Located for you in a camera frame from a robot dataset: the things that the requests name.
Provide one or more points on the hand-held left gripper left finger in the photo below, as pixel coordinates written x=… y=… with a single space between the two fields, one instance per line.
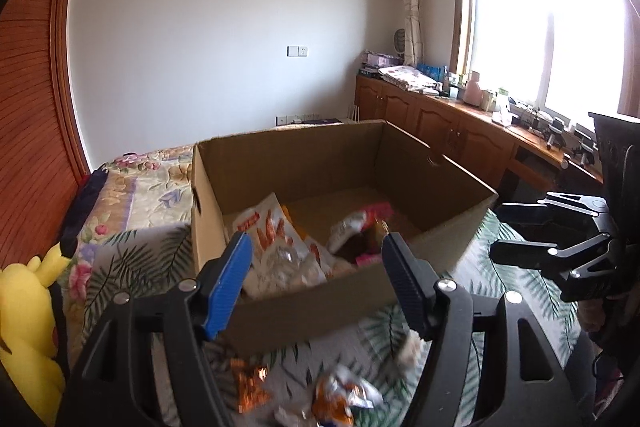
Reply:
x=225 y=287

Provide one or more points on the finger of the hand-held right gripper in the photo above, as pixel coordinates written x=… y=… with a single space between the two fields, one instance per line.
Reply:
x=530 y=257
x=540 y=213

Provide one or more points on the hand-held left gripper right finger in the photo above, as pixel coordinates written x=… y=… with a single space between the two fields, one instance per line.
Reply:
x=402 y=279

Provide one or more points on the large orange crayfish snack packet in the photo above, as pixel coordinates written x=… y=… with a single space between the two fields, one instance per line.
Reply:
x=280 y=257

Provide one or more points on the pink snack packet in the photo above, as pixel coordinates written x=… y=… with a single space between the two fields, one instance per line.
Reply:
x=380 y=213

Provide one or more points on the brown cardboard box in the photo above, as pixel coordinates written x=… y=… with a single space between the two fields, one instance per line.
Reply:
x=320 y=167

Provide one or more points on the leaf print blanket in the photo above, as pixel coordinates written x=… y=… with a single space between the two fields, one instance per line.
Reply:
x=150 y=257

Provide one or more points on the black mesh chair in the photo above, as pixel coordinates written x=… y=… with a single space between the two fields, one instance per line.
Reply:
x=617 y=157

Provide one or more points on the small golden candy wrapper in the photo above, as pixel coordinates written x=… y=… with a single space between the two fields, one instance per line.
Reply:
x=250 y=384

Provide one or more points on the white bottle green cap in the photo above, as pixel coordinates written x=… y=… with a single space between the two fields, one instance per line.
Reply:
x=501 y=104

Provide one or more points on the floral quilt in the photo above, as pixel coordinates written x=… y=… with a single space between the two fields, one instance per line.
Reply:
x=150 y=182

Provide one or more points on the wooden sideboard cabinet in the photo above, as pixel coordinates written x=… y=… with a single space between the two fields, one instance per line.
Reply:
x=440 y=122

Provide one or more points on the red orange snack packet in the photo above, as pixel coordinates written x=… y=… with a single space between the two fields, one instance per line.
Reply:
x=340 y=399

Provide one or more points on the pink bottle on cabinet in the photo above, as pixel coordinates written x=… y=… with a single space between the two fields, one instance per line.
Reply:
x=472 y=89

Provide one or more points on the dark cloth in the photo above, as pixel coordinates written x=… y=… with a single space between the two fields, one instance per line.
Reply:
x=85 y=202

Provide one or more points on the blue box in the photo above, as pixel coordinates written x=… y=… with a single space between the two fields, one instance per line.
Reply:
x=432 y=71

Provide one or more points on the folded floral bedding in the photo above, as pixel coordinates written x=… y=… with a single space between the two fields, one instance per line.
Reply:
x=407 y=78

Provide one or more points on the wooden framed window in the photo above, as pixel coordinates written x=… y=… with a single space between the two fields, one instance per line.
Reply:
x=540 y=17

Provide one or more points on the yellow plush toy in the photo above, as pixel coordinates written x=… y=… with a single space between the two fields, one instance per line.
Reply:
x=25 y=332

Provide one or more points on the small white fan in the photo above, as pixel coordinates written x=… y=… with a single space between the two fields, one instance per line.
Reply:
x=400 y=42

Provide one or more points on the purple box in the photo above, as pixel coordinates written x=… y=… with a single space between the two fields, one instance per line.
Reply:
x=380 y=58

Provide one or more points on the wooden slatted wardrobe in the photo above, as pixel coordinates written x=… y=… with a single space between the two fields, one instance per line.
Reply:
x=30 y=107

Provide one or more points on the wall power sockets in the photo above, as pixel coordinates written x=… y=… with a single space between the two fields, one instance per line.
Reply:
x=299 y=119

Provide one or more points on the white wall switch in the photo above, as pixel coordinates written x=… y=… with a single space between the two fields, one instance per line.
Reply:
x=297 y=51

